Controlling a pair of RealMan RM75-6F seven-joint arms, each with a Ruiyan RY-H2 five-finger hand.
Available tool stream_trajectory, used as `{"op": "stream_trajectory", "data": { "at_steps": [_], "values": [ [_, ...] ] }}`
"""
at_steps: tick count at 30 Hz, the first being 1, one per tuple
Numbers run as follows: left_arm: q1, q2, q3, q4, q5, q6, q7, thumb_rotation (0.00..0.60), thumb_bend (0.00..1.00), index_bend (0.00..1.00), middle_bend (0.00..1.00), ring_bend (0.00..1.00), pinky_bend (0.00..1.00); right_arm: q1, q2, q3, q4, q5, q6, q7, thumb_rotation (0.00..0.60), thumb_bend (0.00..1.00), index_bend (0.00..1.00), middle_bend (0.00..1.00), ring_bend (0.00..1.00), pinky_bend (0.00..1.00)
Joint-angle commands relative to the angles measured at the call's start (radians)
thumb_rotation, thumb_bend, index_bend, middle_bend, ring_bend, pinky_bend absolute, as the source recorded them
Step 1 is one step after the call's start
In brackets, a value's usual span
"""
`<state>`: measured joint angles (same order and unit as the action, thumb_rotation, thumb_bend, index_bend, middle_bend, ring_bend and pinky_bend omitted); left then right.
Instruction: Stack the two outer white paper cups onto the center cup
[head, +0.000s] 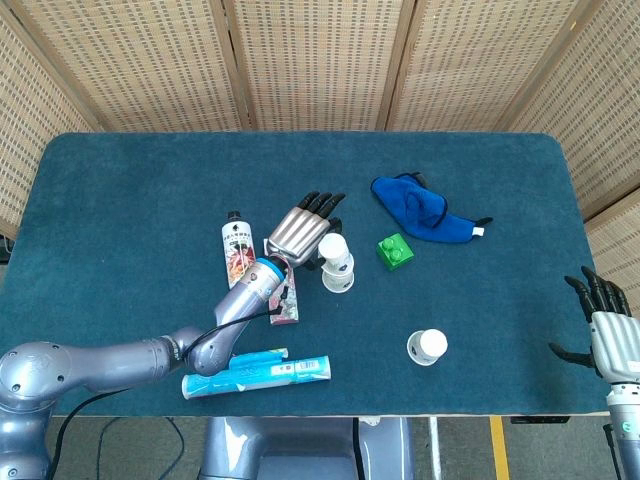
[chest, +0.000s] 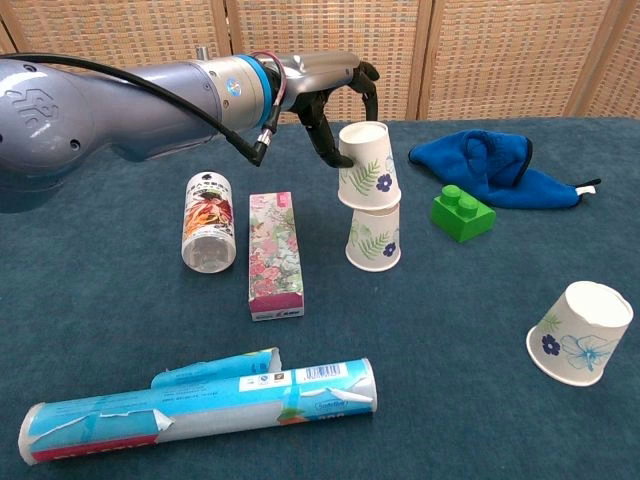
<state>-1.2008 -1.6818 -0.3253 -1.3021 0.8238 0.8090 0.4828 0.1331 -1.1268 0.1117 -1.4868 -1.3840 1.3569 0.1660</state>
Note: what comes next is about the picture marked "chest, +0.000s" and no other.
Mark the teal carpet table cover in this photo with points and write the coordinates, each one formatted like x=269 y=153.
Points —
x=100 y=300

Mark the white floral paper cup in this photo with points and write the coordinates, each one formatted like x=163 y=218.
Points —
x=372 y=240
x=367 y=170

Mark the clear bottle with colourful label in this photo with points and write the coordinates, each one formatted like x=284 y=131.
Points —
x=207 y=220

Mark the white cup large blue flower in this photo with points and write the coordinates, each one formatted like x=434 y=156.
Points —
x=580 y=330

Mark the blue microfiber cloth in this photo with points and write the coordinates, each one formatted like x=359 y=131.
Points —
x=480 y=160

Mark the woven bamboo screen panel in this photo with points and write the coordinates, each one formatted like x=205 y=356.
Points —
x=5 y=40
x=400 y=55
x=125 y=30
x=510 y=55
x=620 y=75

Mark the blue plastic wrap roll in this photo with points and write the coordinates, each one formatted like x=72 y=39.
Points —
x=225 y=400

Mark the pink floral carton box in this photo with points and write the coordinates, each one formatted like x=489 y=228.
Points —
x=275 y=250

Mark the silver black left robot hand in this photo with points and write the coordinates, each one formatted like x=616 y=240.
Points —
x=320 y=70

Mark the green toy building block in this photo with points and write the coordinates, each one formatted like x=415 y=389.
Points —
x=462 y=220

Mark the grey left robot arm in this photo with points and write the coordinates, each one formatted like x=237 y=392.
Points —
x=100 y=115

